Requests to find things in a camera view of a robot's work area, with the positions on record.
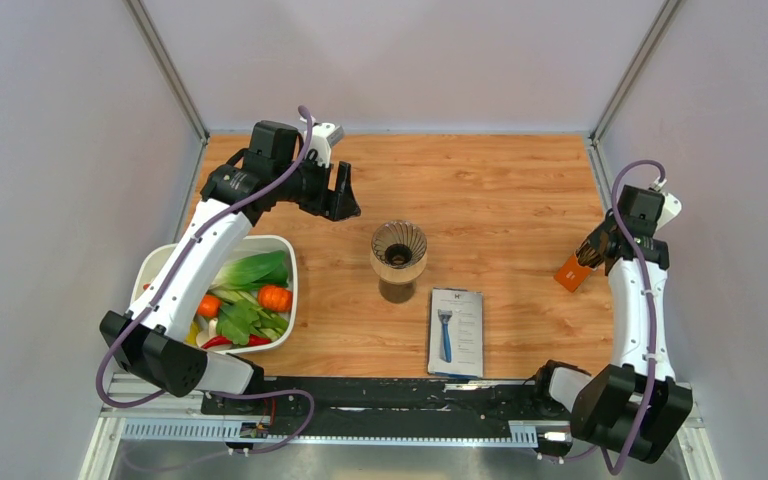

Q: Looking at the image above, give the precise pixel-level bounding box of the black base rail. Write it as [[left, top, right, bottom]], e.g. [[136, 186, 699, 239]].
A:
[[200, 376, 576, 457]]

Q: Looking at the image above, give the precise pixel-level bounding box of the orange toy pumpkin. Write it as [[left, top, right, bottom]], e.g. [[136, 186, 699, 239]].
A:
[[257, 285, 294, 313]]

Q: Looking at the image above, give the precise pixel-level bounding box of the orange coffee filter box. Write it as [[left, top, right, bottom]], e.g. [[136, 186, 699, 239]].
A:
[[553, 240, 604, 293]]

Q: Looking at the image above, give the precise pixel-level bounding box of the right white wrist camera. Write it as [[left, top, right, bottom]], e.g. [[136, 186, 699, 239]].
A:
[[649, 180, 682, 230]]

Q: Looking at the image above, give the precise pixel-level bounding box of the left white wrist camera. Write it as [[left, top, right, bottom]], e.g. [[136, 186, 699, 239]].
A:
[[303, 123, 345, 167]]

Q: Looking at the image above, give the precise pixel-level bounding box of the yellow toy cabbage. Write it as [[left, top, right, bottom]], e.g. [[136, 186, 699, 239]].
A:
[[184, 321, 201, 347]]

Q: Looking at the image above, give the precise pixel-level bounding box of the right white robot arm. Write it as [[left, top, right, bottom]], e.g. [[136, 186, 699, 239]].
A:
[[530, 185, 693, 463]]

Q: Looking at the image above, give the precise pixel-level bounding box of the green bok choy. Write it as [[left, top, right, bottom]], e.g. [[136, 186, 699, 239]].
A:
[[210, 251, 289, 291]]

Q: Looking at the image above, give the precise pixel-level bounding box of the orange toy carrot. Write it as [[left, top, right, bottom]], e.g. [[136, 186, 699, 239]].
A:
[[196, 294, 223, 319]]

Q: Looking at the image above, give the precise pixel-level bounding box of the red chili pepper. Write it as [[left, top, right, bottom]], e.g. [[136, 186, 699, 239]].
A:
[[196, 335, 273, 352]]

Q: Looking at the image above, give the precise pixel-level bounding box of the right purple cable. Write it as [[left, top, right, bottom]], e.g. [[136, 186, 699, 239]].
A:
[[536, 158, 669, 477]]

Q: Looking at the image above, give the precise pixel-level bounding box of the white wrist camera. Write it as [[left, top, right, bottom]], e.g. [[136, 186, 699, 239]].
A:
[[303, 123, 345, 167], [649, 180, 682, 230]]

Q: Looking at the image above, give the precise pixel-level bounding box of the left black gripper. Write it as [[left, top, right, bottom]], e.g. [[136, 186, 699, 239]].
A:
[[273, 151, 362, 222]]

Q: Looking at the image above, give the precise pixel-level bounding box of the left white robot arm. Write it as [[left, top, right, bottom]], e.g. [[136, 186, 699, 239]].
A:
[[96, 114, 360, 415]]

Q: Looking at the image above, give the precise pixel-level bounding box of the green leafy vegetable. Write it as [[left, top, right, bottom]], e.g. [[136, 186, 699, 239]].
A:
[[216, 300, 289, 347]]

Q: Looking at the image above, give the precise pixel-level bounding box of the round wooden dripper stand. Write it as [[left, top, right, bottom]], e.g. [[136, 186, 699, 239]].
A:
[[370, 253, 428, 285]]

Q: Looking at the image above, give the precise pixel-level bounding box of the razor retail package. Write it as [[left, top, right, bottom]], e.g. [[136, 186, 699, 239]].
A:
[[426, 288, 484, 379]]

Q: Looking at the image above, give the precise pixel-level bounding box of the glass ribbed coffee dripper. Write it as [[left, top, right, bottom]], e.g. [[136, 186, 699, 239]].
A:
[[371, 220, 428, 269]]

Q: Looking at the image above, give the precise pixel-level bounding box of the white vegetable tray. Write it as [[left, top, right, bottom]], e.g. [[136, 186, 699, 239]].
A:
[[125, 235, 300, 356]]

